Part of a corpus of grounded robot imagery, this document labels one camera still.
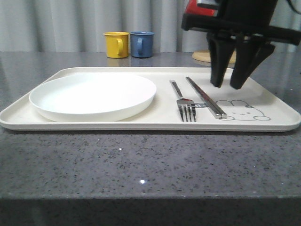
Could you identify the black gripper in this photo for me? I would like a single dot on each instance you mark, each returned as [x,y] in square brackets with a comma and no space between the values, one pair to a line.
[247,17]

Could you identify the silver metal fork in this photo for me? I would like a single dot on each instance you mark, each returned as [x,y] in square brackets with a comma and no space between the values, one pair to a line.
[186,107]

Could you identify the white round plate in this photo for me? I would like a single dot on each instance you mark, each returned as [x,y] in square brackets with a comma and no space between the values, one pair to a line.
[84,97]

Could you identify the wooden mug tree stand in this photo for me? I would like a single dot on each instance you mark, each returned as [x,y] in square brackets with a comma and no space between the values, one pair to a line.
[204,56]

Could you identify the cream rabbit serving tray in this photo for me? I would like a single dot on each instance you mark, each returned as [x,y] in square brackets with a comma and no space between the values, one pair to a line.
[251,108]

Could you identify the red enamel mug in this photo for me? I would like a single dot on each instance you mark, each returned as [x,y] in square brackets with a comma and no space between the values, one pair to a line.
[192,8]

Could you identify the blue enamel mug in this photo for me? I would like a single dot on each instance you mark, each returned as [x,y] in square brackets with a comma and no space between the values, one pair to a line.
[141,44]

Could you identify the yellow enamel mug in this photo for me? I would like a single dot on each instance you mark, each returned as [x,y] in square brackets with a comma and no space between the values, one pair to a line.
[117,45]

